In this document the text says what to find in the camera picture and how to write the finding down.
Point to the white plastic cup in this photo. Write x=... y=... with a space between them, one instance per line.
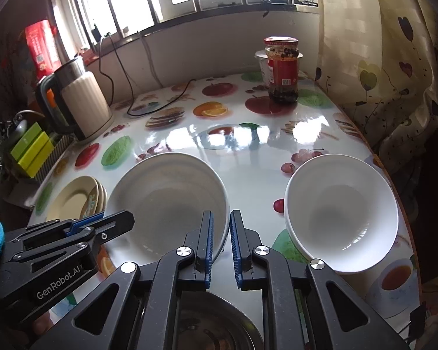
x=261 y=62

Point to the black charger plug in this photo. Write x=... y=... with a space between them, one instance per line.
x=96 y=33

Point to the large white blue-striped bowl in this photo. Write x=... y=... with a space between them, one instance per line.
x=164 y=204

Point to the glass jar with red label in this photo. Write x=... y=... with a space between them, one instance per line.
x=283 y=73

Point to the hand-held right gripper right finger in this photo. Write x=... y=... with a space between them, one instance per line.
x=235 y=248

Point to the red patterned bag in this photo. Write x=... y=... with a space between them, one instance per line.
x=42 y=49

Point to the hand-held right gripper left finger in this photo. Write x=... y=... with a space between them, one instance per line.
x=208 y=248

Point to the cream heart-print curtain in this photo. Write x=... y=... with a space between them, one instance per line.
x=383 y=62

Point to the small white blue-striped bowl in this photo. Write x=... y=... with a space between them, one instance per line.
x=339 y=211

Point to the white ribbed electric kettle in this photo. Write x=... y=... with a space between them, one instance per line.
x=85 y=102

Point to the stainless steel bowl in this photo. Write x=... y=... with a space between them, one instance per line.
x=219 y=324

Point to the black binder clip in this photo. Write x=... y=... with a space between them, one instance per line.
x=419 y=317

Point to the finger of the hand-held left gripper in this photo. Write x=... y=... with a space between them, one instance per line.
x=87 y=223
x=118 y=222

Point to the food-print tablecloth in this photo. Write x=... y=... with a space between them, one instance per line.
x=248 y=146

